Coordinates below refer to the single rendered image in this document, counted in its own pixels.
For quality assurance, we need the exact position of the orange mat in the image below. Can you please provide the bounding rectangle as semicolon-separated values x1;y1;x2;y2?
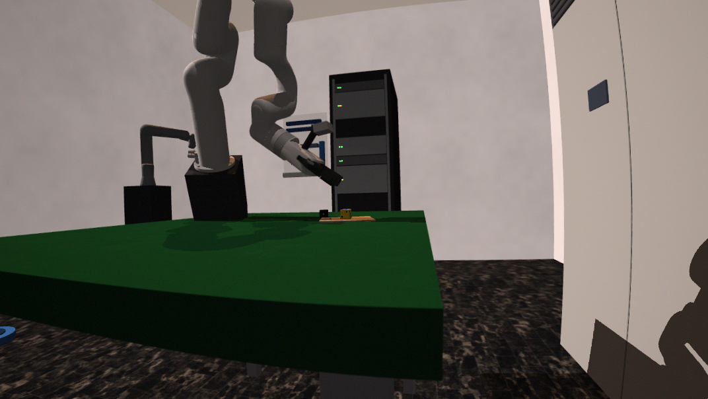
319;216;375;223

